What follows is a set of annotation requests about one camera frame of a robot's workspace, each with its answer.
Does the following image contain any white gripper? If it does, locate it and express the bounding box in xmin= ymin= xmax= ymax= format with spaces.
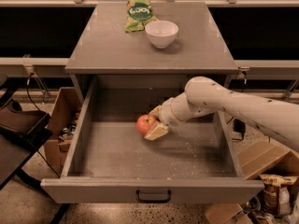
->
xmin=144 ymin=96 xmax=187 ymax=141

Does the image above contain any red apple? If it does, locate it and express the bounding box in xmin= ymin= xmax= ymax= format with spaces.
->
xmin=136 ymin=114 xmax=156 ymax=135

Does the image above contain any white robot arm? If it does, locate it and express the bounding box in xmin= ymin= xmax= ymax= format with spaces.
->
xmin=144 ymin=77 xmax=299 ymax=151

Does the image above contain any grey open top drawer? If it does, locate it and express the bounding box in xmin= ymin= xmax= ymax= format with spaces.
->
xmin=41 ymin=77 xmax=263 ymax=203

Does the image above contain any grey cabinet counter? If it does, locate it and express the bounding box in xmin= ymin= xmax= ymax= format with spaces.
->
xmin=64 ymin=1 xmax=239 ymax=105

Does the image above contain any white ceramic bowl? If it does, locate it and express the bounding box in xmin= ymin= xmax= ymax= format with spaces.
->
xmin=145 ymin=21 xmax=178 ymax=49

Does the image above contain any left cardboard box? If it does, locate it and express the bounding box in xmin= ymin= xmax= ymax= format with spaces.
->
xmin=44 ymin=88 xmax=81 ymax=170

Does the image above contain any cardboard box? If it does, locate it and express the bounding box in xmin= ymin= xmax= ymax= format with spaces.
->
xmin=44 ymin=88 xmax=81 ymax=170
xmin=238 ymin=142 xmax=299 ymax=180
xmin=205 ymin=203 xmax=253 ymax=224

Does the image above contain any green snack bag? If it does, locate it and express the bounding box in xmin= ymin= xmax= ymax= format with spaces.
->
xmin=125 ymin=0 xmax=157 ymax=33

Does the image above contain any right cardboard box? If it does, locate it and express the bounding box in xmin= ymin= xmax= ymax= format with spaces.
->
xmin=238 ymin=142 xmax=299 ymax=180

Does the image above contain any bottom cardboard box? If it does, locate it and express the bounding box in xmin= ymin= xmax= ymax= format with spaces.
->
xmin=205 ymin=203 xmax=253 ymax=224

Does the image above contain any black chair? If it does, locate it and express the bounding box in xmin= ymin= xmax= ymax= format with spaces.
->
xmin=0 ymin=73 xmax=71 ymax=224

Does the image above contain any brown paper snack bag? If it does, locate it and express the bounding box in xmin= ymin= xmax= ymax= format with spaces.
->
xmin=259 ymin=175 xmax=297 ymax=217

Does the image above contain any black drawer handle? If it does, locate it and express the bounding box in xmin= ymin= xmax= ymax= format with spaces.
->
xmin=135 ymin=189 xmax=172 ymax=203

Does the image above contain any black power adapter with cable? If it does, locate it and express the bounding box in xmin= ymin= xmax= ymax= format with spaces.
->
xmin=227 ymin=69 xmax=248 ymax=141

